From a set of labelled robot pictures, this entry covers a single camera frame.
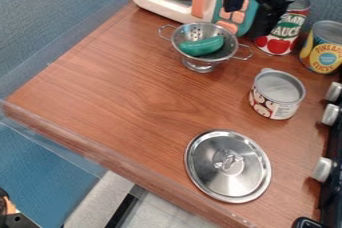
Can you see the green toy pickle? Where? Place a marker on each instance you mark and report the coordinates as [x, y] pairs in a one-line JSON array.
[[201, 47]]

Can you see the silver lid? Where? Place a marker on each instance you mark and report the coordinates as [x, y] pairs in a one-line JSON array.
[[228, 167]]

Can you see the tomato sauce can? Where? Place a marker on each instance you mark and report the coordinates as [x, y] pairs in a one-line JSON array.
[[285, 38]]

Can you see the silver strainer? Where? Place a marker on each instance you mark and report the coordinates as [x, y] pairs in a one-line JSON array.
[[200, 60]]

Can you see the yellow pineapple can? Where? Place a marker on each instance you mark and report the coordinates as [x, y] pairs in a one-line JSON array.
[[323, 52]]

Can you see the white mushroom can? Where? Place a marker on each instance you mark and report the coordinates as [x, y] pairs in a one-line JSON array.
[[276, 95]]

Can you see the toy stove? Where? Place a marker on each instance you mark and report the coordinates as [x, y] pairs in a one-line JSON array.
[[331, 138]]

